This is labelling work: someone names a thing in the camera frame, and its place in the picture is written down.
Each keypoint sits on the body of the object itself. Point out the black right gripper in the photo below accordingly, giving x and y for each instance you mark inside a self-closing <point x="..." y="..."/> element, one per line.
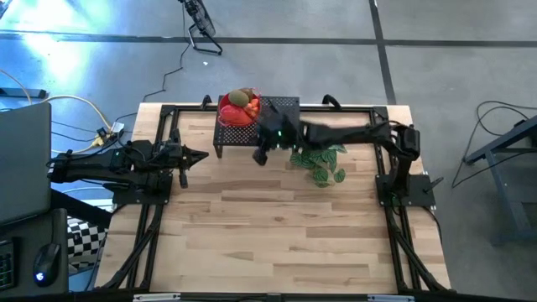
<point x="287" y="132"/>

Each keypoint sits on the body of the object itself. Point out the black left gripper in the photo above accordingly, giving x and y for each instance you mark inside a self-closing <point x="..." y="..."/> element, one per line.
<point x="172" y="155"/>

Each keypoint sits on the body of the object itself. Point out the small red orange fruit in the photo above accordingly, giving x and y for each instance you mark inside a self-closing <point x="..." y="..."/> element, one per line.
<point x="255" y="113"/>

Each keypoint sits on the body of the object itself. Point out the olive green kiwi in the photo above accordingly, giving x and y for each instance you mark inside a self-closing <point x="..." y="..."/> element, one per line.
<point x="238" y="97"/>

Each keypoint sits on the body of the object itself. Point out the red plastic colander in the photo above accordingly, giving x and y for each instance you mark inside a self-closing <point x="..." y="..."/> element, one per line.
<point x="223" y="100"/>

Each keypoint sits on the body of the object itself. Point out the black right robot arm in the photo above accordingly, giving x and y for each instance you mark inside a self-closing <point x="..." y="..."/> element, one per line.
<point x="348" y="132"/>

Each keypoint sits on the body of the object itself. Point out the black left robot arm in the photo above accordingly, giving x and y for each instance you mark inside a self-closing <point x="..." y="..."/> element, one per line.
<point x="92" y="168"/>

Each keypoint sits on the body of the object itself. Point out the black perforated metal shelf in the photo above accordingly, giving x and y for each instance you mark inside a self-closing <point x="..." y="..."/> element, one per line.
<point x="235" y="134"/>

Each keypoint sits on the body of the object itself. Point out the green artificial leafy plant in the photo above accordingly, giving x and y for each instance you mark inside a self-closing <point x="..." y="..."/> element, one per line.
<point x="321" y="174"/>

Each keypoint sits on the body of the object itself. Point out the yellow plug cluster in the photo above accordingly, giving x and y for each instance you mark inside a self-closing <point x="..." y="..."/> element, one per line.
<point x="105" y="134"/>

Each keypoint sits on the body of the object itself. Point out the black floor fan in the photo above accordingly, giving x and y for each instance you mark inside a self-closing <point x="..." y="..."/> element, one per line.
<point x="203" y="19"/>

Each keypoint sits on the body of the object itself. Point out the black white checkerboard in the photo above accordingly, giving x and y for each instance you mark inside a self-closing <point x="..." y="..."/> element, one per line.
<point x="86" y="241"/>

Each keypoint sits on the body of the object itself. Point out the grey laptop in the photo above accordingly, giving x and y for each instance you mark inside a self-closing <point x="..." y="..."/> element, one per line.
<point x="25" y="159"/>

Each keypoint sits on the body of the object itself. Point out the black computer mouse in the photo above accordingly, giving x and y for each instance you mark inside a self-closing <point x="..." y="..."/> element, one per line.
<point x="46" y="264"/>

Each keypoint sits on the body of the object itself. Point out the dark grey desk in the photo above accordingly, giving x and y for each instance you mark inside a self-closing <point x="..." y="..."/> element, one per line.
<point x="25" y="228"/>

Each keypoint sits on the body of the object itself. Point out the black flat floor bar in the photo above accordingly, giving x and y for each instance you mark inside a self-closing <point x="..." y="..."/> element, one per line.
<point x="21" y="92"/>

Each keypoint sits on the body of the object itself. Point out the black keyboard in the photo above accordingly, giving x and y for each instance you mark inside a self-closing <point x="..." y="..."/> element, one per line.
<point x="6" y="264"/>

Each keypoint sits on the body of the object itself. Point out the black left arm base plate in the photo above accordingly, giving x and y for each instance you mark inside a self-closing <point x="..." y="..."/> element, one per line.
<point x="138" y="199"/>

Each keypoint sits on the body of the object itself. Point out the black table frame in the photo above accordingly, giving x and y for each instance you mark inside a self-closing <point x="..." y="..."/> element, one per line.
<point x="335" y="108"/>

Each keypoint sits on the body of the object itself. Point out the silver bracket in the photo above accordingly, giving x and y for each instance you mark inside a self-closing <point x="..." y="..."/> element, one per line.
<point x="155" y="297"/>
<point x="390" y="298"/>

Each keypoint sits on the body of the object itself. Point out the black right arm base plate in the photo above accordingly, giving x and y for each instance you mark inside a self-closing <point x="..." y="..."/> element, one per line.
<point x="415" y="195"/>

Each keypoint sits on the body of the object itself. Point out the black desk frame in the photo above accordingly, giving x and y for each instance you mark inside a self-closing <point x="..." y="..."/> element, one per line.
<point x="503" y="142"/>

